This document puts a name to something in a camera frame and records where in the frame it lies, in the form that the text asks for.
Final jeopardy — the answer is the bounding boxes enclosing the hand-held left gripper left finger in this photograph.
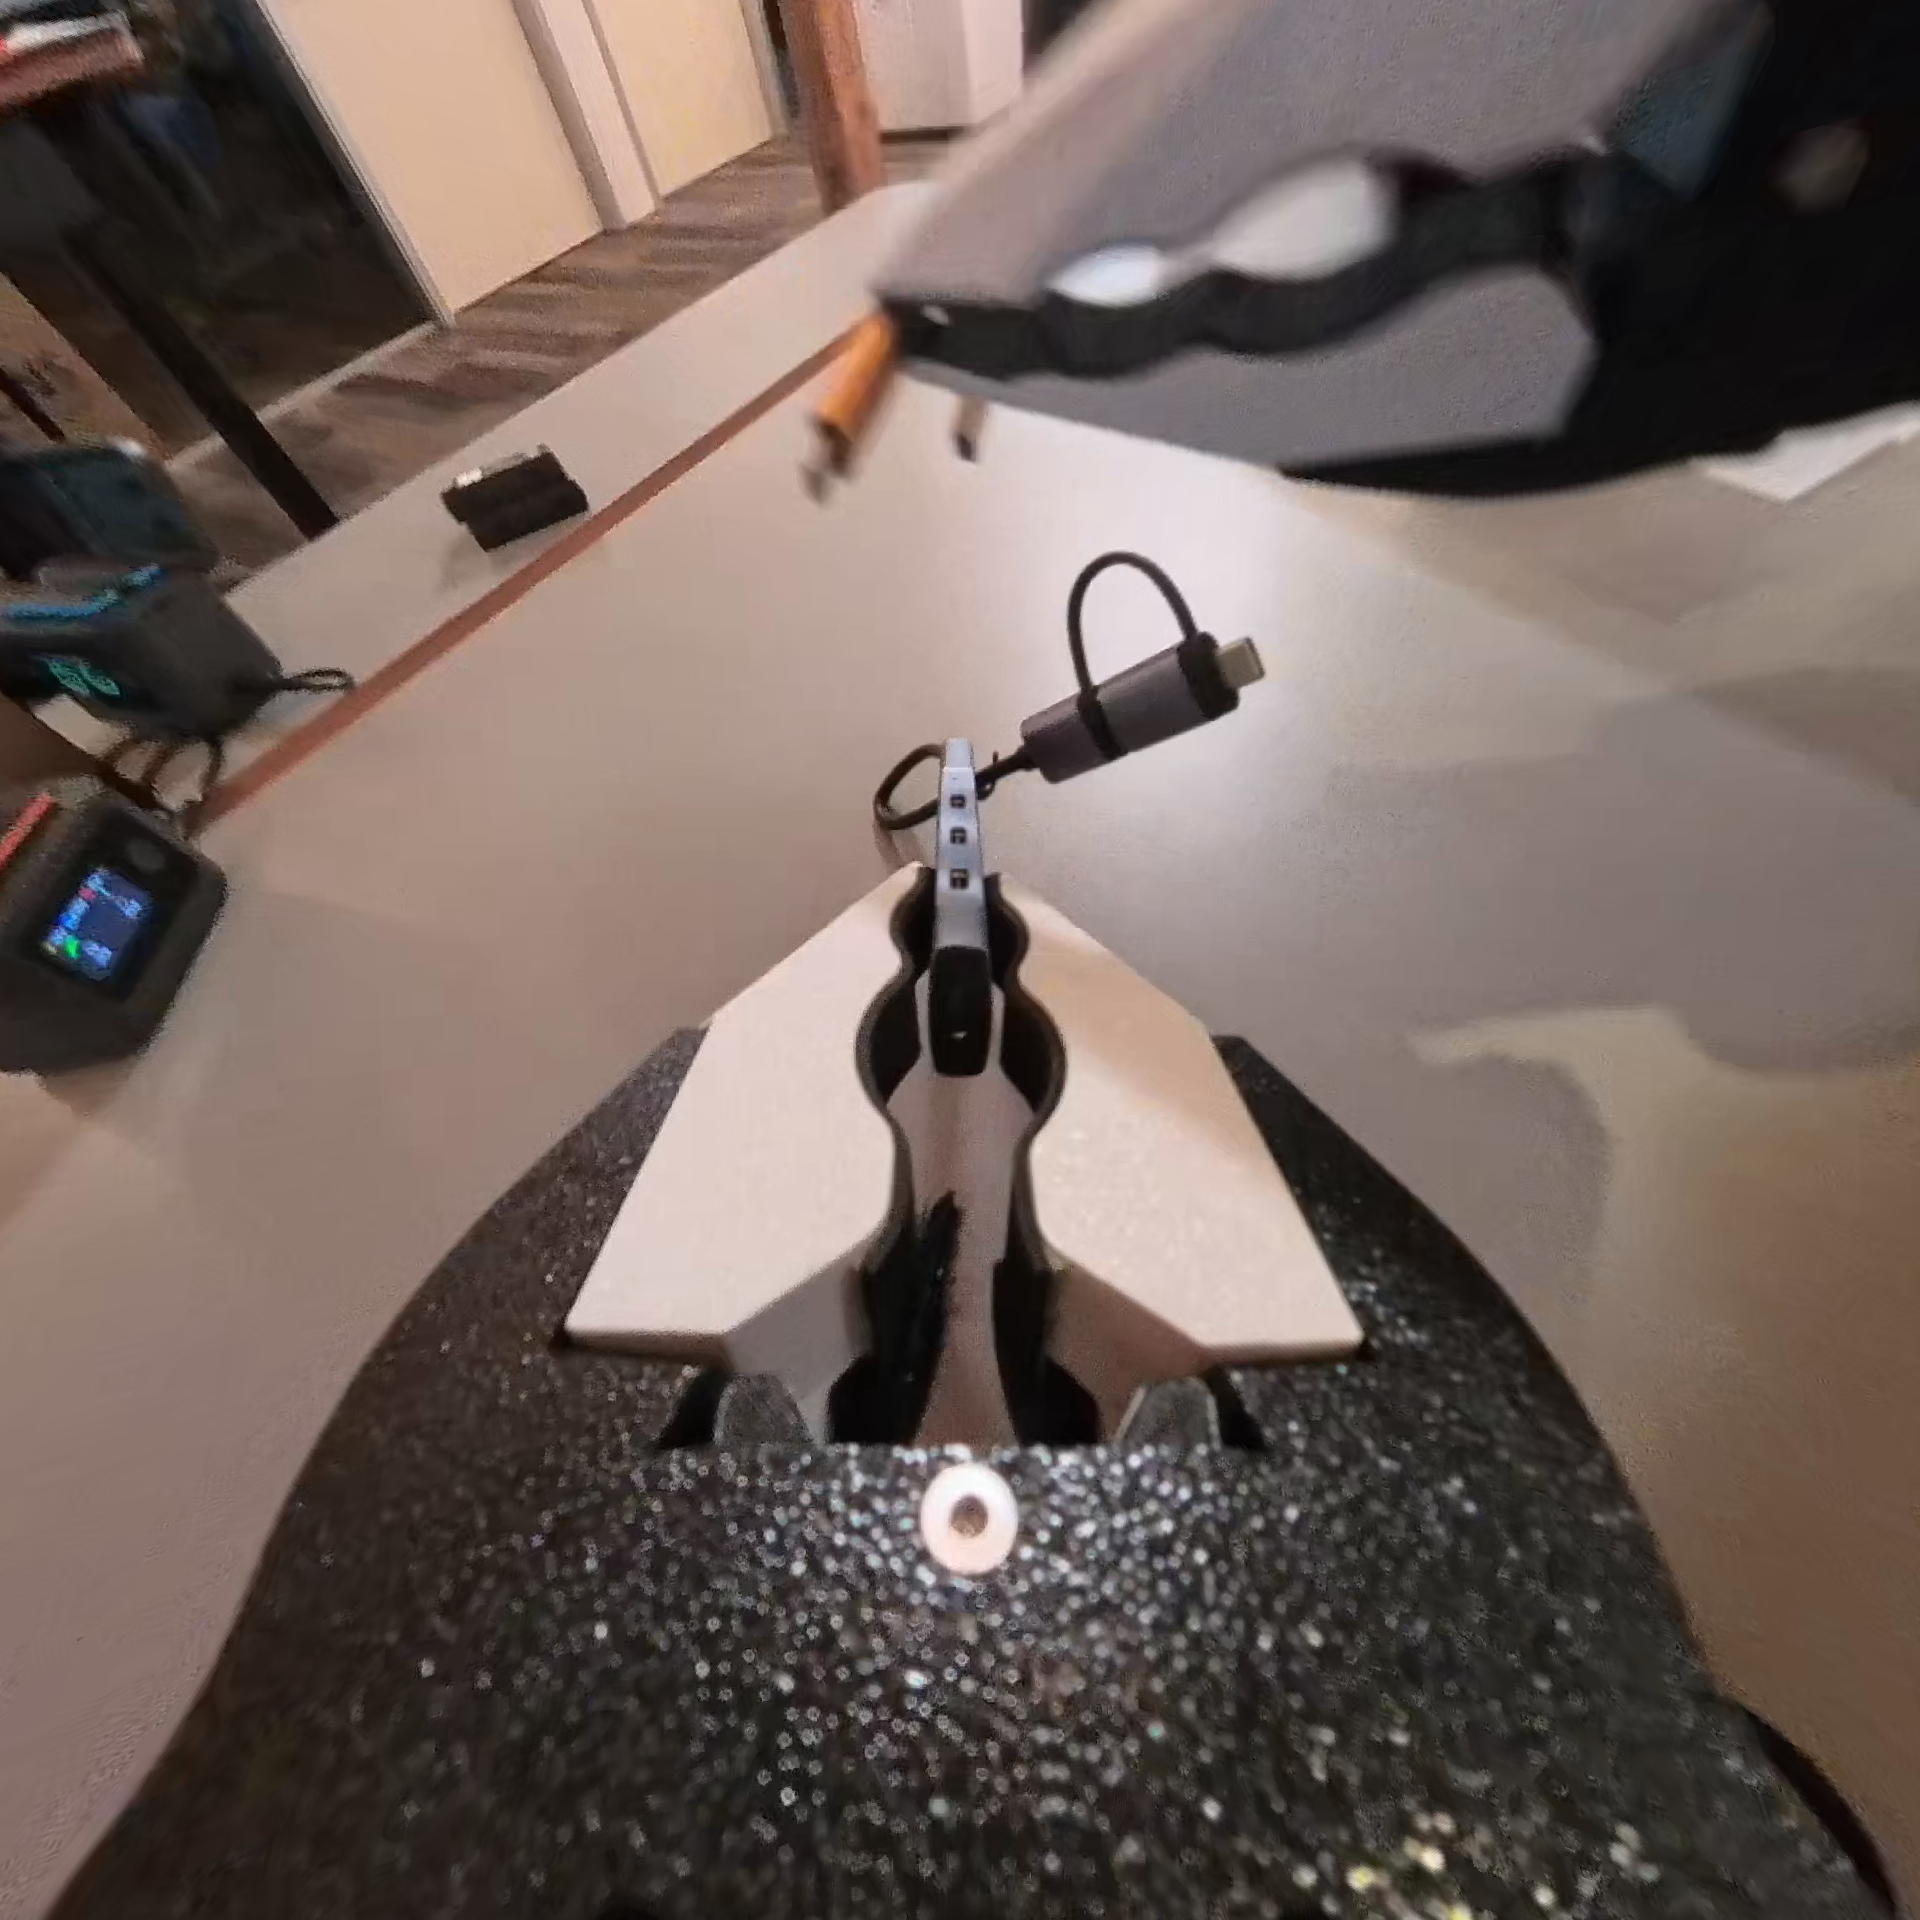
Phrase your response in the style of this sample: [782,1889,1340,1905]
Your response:
[561,861,962,1443]

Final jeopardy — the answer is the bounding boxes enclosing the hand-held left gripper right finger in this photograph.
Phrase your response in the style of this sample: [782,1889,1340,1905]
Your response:
[989,867,1366,1439]

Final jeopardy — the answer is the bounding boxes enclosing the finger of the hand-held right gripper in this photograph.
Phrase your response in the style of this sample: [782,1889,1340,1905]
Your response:
[877,0,1772,312]
[891,246,1596,470]

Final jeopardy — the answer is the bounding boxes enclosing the silver usb hub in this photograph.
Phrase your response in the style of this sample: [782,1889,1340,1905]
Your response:
[927,735,1003,1079]

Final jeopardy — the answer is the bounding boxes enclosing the grey USB hub with cable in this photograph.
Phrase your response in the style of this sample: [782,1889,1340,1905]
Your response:
[866,550,1268,837]

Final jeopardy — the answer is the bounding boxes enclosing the white paper sheet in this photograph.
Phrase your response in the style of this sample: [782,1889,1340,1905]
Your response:
[1703,411,1920,504]

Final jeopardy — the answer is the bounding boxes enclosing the black rectangular block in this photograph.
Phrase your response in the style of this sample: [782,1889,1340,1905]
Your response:
[439,446,589,553]

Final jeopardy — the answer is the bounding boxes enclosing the black pouch with teal print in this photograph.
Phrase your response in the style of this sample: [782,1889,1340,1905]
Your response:
[0,561,357,755]

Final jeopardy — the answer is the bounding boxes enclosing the brown wooden post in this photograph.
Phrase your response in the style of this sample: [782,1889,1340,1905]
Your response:
[773,0,887,215]

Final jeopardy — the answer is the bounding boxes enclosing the black action camera with screen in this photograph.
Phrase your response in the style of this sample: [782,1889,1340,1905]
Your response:
[0,790,231,1076]

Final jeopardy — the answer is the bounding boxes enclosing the dark desk frame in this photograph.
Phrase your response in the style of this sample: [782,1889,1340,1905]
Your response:
[0,0,349,541]

